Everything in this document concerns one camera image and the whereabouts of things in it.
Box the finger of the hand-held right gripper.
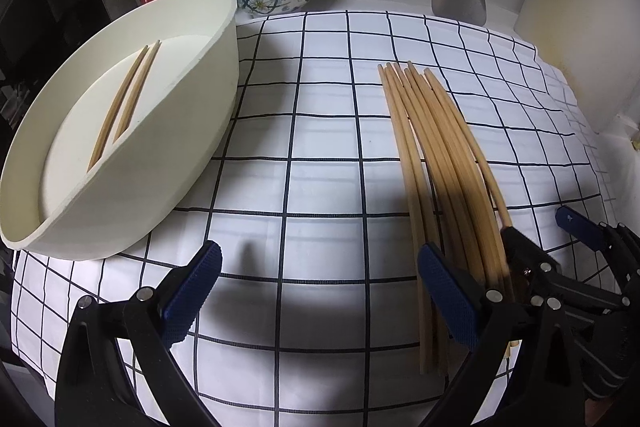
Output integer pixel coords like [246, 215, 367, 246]
[501, 225, 627, 309]
[556, 205, 640, 289]

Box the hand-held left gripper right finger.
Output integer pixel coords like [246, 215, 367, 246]
[418, 242, 592, 427]

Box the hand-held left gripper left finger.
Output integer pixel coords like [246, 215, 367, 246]
[54, 240, 223, 427]

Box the bundle of wooden chopsticks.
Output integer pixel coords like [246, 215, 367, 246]
[377, 61, 521, 377]

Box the cream oval tray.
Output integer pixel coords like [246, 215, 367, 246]
[0, 0, 240, 262]

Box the pair of chopsticks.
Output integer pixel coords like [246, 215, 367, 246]
[88, 45, 150, 172]

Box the white black-checked tablecloth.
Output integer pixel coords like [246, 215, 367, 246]
[9, 10, 621, 427]

